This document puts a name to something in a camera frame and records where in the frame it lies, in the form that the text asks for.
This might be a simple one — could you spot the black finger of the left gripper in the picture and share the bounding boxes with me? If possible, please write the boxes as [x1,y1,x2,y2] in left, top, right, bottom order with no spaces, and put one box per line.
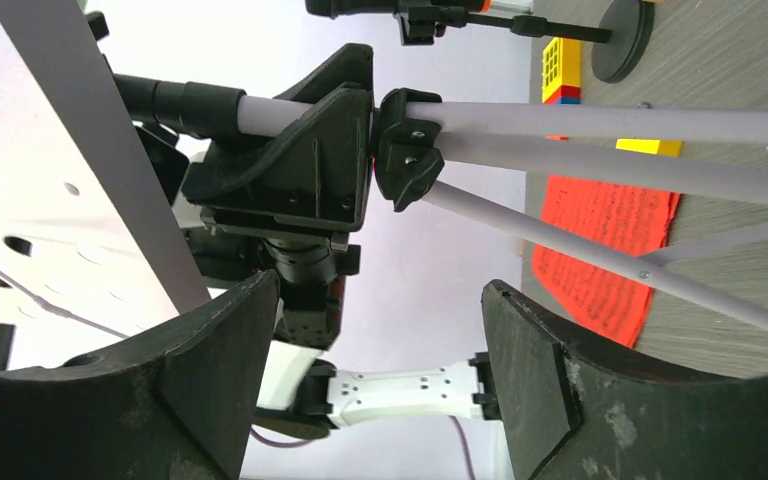
[277,43,374,105]

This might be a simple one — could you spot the small yellow block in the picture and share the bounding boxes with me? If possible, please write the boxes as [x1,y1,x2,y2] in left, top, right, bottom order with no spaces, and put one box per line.
[615,138,683,157]

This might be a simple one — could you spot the blue toy brick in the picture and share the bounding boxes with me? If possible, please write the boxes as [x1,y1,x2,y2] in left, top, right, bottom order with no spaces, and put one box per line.
[545,96,581,105]

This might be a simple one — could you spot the yellow grid toy brick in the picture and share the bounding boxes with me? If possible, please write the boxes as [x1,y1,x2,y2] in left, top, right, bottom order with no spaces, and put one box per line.
[541,38,582,102]

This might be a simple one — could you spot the black round-base mic stand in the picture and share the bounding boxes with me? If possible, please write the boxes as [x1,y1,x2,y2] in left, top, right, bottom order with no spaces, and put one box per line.
[393,1,655,84]

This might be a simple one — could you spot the red sheet music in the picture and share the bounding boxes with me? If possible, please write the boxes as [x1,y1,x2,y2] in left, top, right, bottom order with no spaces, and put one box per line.
[531,175,681,347]

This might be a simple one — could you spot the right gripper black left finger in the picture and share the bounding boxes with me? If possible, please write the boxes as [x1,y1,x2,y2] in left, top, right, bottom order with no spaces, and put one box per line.
[0,271,279,479]

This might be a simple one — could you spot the black microphone orange ring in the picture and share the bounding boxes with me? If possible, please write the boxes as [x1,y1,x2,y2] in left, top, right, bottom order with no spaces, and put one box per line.
[304,0,493,19]

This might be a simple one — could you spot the red toy brick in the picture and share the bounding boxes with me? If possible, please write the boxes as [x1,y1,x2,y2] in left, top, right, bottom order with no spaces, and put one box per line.
[542,85,581,104]

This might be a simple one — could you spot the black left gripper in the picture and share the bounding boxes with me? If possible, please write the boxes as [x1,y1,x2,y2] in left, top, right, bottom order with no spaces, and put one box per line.
[181,86,373,350]

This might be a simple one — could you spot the lilac tripod music stand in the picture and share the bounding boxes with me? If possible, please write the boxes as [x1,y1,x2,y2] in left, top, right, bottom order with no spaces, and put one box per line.
[0,0,768,372]

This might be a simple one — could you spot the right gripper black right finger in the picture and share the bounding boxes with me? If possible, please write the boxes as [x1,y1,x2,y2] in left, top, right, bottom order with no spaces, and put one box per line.
[481,280,768,479]

